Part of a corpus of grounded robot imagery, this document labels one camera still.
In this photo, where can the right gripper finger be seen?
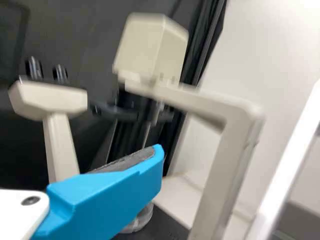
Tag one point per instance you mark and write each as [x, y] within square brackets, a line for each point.
[105, 197]

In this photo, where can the petri dish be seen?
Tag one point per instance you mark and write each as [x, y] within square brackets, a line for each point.
[142, 217]

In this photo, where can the cream microscope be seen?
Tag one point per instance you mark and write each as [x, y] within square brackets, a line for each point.
[155, 42]

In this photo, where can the black platform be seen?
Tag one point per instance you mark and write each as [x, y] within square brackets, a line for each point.
[305, 215]

